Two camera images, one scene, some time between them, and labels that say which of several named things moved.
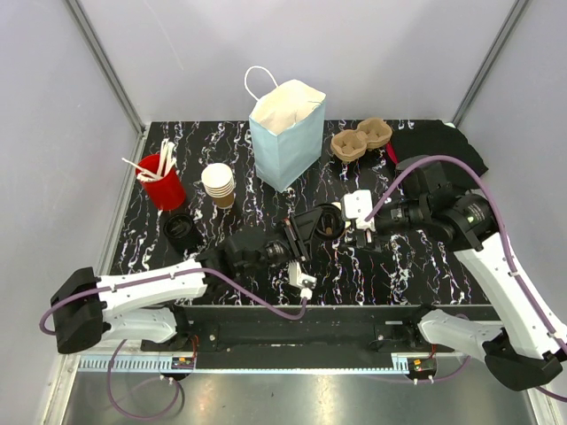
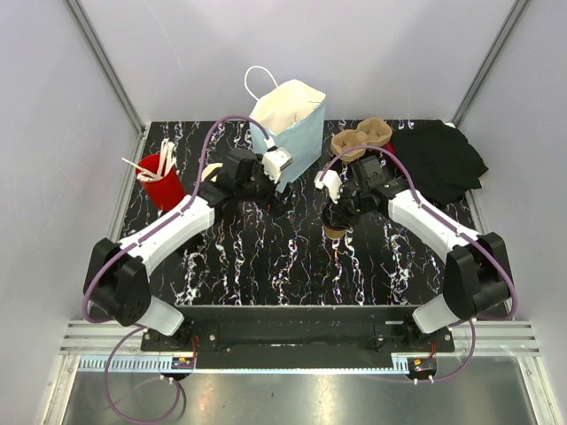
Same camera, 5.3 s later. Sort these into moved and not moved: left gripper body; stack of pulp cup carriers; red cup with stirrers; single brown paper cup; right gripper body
Moved: right gripper body; left gripper body; single brown paper cup
Not moved: stack of pulp cup carriers; red cup with stirrers
